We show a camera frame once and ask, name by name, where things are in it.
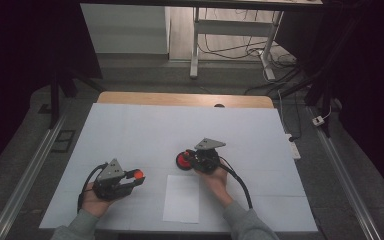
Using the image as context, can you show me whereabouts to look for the white paper sheet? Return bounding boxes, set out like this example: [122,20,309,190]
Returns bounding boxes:
[162,174,201,224]

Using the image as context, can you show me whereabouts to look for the metal stand frame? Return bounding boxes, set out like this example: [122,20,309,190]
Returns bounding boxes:
[198,8,298,69]

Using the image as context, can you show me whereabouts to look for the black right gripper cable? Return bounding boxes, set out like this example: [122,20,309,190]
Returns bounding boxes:
[218,155,254,210]

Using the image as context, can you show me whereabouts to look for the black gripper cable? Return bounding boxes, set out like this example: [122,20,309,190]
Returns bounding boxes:
[218,155,254,210]
[77,162,110,214]

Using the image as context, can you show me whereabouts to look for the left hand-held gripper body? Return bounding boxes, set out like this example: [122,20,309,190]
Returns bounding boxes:
[92,157,136,202]

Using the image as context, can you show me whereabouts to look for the dark curtain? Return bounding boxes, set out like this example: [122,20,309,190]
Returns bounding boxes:
[276,0,384,204]
[0,0,103,183]

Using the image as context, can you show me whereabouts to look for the aluminium floor rail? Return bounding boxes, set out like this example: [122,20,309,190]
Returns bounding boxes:
[0,113,68,240]
[308,105,384,240]

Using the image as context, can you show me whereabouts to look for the round red ink pad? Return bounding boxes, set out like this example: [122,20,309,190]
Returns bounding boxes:
[175,151,194,172]

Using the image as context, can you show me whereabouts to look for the white cabinet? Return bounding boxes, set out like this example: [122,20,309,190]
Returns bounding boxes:
[80,3,170,55]

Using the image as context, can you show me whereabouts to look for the wooden table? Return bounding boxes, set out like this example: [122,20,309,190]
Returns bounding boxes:
[97,91,275,109]

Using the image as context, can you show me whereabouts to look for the black floor plates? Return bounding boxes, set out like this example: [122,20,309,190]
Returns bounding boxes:
[51,129,77,154]

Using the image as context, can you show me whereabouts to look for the white metal desk frame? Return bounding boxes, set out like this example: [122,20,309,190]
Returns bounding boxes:
[79,0,324,81]

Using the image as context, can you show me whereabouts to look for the black metal stand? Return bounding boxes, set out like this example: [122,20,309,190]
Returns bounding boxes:
[273,13,368,138]
[47,64,107,130]

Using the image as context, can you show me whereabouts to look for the white power strip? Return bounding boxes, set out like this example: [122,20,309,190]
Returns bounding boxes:
[285,133,302,160]

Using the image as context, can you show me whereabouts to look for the large white table cover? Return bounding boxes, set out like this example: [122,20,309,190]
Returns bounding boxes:
[39,102,319,233]

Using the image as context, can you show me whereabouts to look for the person's left hand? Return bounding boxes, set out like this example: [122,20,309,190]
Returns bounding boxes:
[80,190,115,219]

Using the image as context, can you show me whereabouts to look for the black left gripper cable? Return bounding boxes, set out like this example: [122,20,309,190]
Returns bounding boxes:
[77,162,110,214]

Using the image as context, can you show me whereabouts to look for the person's right hand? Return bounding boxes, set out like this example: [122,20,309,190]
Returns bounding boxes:
[194,162,234,208]

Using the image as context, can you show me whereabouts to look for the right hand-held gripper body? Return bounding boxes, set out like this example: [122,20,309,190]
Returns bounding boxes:
[189,137,227,175]

